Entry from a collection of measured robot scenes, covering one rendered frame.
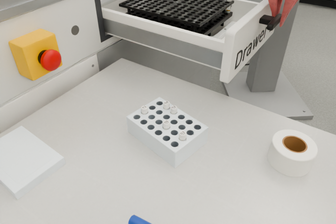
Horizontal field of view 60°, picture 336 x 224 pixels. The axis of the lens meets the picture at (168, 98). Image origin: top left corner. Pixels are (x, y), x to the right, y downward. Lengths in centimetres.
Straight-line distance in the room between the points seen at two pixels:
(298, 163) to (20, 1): 54
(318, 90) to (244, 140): 168
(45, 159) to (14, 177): 5
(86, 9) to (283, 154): 50
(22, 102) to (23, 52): 13
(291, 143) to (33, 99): 51
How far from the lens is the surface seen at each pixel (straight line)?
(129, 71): 73
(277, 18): 66
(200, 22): 64
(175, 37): 62
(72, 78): 72
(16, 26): 60
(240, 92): 193
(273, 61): 186
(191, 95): 64
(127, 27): 69
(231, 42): 54
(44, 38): 59
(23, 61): 59
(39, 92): 67
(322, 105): 207
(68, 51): 69
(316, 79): 232
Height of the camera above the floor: 114
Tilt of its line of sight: 37 degrees down
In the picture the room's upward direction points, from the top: straight up
